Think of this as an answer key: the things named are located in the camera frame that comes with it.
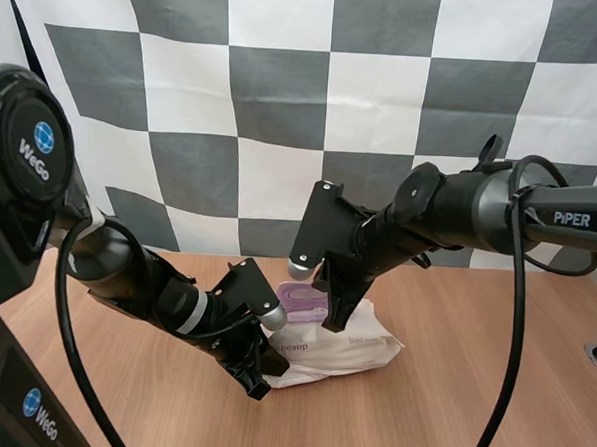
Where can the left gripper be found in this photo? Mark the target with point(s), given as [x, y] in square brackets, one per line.
[234, 348]

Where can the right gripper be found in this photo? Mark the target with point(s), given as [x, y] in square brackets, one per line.
[348, 268]

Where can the white wet wipes pack lilac lid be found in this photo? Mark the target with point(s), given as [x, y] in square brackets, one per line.
[342, 351]

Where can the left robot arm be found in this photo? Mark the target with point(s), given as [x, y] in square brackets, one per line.
[28, 169]

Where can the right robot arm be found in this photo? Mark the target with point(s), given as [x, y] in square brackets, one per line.
[479, 213]

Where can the checked cloth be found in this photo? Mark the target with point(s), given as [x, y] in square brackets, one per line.
[284, 107]

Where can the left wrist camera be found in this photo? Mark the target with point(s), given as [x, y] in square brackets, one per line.
[245, 291]

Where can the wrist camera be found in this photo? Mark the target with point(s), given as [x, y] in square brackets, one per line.
[324, 220]
[245, 291]

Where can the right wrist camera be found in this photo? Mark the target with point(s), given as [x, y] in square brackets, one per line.
[324, 220]

